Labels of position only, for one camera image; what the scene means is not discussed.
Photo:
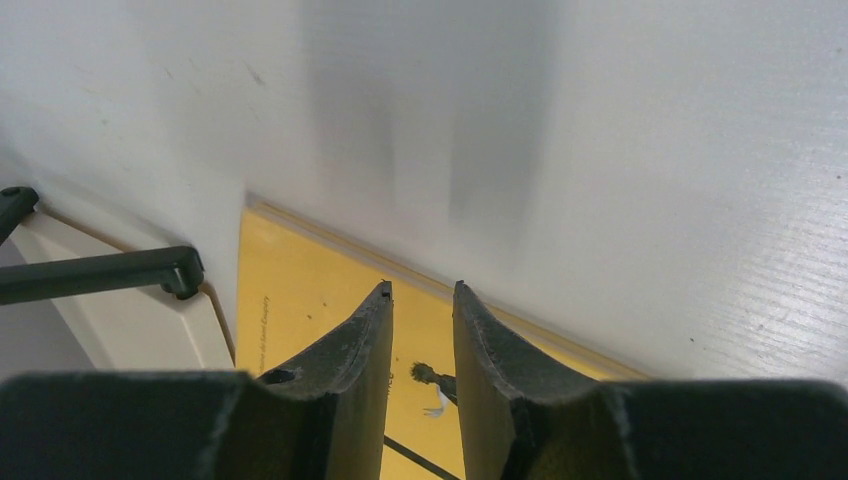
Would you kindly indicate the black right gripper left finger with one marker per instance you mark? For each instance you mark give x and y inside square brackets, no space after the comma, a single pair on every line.
[319,415]

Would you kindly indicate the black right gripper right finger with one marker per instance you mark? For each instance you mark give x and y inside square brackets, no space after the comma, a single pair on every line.
[524,415]

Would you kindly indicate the cream three-tier shelf rack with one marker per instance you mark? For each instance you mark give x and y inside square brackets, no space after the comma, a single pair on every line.
[143,309]

